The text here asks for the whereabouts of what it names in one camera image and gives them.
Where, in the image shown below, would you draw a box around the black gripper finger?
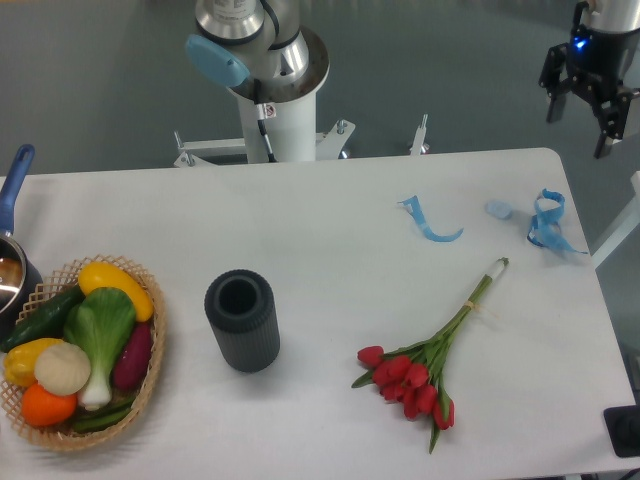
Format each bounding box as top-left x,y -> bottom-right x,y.
538,43 -> 572,123
594,87 -> 639,159

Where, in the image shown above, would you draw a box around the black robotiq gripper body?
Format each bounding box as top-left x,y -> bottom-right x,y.
566,24 -> 638,100

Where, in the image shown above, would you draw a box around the red tulip bouquet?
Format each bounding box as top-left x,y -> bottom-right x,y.
351,257 -> 510,452

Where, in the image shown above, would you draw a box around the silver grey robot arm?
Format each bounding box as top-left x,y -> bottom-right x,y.
181,1 -> 639,164

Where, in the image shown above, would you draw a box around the crumpled blue ribbon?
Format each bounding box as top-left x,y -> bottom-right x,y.
527,189 -> 588,255

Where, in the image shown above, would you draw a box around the blue ribbon strip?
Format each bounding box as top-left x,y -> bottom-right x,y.
399,195 -> 464,243

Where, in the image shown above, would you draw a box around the black device at edge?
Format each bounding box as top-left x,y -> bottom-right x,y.
603,405 -> 639,458

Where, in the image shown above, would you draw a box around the dark grey ribbed vase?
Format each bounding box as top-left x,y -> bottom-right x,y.
204,269 -> 280,373

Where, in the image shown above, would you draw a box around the yellow squash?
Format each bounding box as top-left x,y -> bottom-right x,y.
77,261 -> 155,323

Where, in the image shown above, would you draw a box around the purple sweet potato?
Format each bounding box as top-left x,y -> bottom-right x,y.
112,323 -> 153,391

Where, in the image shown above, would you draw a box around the green bok choy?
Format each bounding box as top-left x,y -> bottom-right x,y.
64,287 -> 136,412

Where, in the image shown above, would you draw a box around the woven wicker basket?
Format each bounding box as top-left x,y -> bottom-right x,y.
1,255 -> 167,452

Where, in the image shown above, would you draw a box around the dark green cucumber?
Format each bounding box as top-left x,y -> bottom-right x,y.
1,285 -> 85,353

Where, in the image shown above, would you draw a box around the cream white garlic bulb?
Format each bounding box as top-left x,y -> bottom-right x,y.
34,342 -> 91,396

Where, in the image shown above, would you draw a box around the green bean pods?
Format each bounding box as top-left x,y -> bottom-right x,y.
71,396 -> 134,434

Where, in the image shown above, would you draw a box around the yellow bell pepper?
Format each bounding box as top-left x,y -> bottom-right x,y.
3,338 -> 63,388

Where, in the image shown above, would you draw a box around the orange fruit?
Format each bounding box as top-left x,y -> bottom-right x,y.
21,383 -> 77,427

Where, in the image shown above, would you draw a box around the white frame at right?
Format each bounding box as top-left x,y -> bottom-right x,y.
591,171 -> 639,269

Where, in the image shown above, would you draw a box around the white metal base frame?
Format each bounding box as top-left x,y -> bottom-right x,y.
173,113 -> 430,168

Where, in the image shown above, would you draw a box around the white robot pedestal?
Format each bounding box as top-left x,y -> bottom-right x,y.
227,59 -> 331,164

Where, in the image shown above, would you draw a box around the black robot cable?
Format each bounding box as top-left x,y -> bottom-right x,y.
252,79 -> 278,164

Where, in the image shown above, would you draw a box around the blue handled saucepan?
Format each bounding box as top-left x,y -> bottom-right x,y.
1,144 -> 42,340

